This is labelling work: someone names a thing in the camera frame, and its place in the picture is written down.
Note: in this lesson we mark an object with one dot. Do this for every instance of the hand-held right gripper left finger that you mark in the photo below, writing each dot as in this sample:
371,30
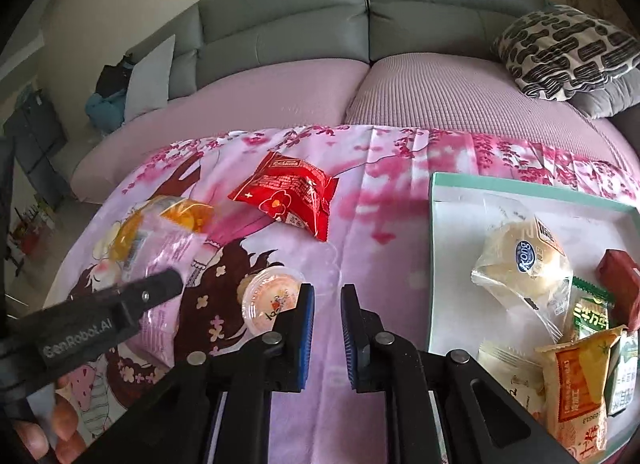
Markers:
306,334

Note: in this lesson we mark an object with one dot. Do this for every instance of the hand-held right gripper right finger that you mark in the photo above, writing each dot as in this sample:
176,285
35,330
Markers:
350,339

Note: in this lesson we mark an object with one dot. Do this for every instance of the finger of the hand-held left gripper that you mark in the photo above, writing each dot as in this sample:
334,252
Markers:
150,291

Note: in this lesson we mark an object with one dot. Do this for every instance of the pink snack packet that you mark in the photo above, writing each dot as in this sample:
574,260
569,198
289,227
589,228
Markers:
165,254

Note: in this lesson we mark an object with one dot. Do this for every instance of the jelly cup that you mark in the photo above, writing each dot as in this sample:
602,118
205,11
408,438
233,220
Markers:
265,304

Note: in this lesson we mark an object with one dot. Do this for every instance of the orange snack packet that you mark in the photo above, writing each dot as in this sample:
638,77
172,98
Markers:
185,214

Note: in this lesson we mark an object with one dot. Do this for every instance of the white tray with teal rim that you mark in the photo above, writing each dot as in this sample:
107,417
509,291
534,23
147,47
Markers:
460,264

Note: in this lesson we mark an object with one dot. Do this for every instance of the beige snack packet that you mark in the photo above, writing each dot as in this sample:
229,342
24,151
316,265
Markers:
510,369

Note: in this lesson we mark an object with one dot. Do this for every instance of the bun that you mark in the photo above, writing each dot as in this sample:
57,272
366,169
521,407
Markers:
520,264

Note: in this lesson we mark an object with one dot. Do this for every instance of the yellow and orange chip packet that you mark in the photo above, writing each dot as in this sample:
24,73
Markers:
575,389

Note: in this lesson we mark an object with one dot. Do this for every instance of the green peanut packet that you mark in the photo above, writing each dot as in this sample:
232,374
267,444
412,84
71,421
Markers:
590,316

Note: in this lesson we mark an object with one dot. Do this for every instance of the green and silver snack packet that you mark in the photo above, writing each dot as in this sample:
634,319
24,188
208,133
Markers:
625,374

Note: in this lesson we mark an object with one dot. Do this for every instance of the red packet with white stripe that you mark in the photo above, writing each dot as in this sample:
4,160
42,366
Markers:
622,279

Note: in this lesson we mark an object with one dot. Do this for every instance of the person's left hand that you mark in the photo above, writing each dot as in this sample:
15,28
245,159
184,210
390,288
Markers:
35,441

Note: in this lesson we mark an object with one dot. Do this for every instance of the small red object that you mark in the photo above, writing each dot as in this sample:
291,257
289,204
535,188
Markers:
30,229

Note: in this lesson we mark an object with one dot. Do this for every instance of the printed blanket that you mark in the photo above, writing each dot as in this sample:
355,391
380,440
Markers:
380,224

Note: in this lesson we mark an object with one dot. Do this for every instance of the red snack packet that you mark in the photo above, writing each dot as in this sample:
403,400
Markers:
285,194

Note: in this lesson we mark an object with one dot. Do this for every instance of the teal cloth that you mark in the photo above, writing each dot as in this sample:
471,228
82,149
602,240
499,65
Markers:
105,114

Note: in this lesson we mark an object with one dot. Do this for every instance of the dark cabinet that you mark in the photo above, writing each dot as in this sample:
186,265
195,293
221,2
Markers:
35,144

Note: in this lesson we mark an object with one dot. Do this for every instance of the light grey cushion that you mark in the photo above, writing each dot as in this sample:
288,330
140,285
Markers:
150,79

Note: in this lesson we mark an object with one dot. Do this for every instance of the black bag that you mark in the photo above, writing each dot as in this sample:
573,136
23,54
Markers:
112,76

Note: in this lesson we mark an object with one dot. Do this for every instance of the pink sofa cover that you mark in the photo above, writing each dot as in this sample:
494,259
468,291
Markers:
280,94

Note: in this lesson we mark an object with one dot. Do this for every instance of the grey sofa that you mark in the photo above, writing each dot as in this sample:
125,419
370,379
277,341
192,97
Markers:
280,19

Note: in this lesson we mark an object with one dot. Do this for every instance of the dark grey cushion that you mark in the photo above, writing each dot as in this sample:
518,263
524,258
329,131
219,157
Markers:
605,101

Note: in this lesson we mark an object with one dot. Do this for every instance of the black and white patterned cushion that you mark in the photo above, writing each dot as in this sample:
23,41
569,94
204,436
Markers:
565,49

